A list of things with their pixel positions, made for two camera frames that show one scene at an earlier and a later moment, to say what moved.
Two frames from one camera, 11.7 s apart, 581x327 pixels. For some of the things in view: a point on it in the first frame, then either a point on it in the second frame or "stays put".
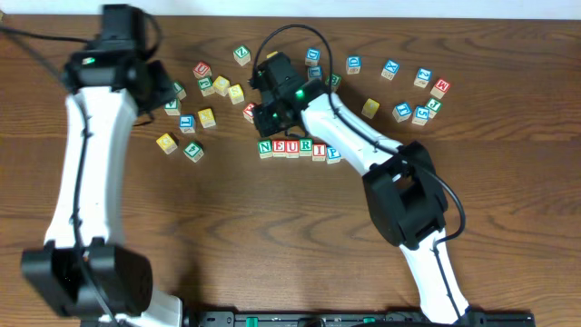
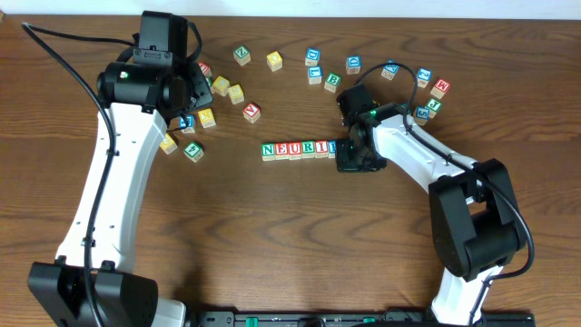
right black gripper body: x=265 y=120 to x=347 y=161
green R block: x=306 y=147 stays put
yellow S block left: x=236 y=94 stays put
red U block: x=291 y=149 stays put
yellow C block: x=221 y=85 stays put
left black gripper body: x=162 y=84 to x=200 y=89
